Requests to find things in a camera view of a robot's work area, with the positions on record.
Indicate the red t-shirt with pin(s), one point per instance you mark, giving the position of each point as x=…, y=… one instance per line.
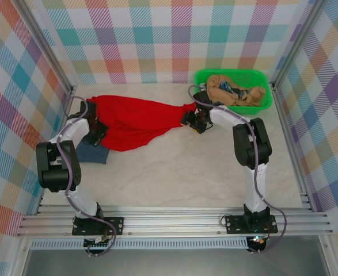
x=134, y=120

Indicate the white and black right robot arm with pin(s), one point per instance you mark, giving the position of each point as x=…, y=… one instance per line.
x=252, y=143

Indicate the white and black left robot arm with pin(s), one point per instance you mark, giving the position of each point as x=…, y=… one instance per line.
x=56, y=169

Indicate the tan t-shirt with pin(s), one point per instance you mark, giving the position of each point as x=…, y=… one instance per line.
x=217, y=92

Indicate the white cloth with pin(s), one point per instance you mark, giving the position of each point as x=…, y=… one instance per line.
x=202, y=86

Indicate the blue patterned t-shirt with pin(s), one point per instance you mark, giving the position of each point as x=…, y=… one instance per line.
x=224, y=85

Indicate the green plastic basket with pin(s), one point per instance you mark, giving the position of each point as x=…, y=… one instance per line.
x=243, y=75

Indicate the black controller board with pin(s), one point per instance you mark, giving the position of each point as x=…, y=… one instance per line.
x=98, y=243
x=258, y=243

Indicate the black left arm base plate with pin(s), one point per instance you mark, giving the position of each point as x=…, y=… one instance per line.
x=115, y=225

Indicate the aluminium side rail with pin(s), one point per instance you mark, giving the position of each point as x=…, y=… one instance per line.
x=294, y=149

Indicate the aluminium rail frame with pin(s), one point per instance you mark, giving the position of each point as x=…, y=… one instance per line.
x=171, y=222

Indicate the aluminium corner post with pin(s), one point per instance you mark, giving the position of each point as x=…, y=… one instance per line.
x=47, y=49
x=298, y=43

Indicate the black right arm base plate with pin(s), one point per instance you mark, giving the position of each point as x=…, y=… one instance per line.
x=233, y=224

